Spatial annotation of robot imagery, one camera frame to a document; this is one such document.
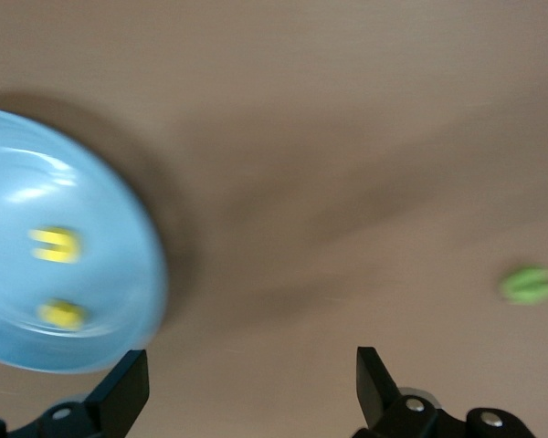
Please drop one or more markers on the yellow foam letter u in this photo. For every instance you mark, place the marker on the yellow foam letter u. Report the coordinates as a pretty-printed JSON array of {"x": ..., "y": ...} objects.
[{"x": 66, "y": 246}]

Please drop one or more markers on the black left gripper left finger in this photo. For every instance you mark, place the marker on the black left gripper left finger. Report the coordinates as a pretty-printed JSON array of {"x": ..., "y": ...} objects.
[{"x": 114, "y": 401}]

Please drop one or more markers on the yellow foam letter s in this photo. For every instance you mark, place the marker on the yellow foam letter s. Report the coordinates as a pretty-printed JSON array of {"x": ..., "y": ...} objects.
[{"x": 63, "y": 314}]

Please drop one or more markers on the green foam letter n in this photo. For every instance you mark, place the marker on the green foam letter n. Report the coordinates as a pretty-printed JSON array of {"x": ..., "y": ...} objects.
[{"x": 530, "y": 285}]

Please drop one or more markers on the blue plate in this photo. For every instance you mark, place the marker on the blue plate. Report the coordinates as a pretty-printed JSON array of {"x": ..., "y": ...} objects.
[{"x": 50, "y": 191}]

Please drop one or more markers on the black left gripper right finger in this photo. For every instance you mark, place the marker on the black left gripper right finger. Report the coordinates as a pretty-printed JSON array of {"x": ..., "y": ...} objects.
[{"x": 383, "y": 406}]

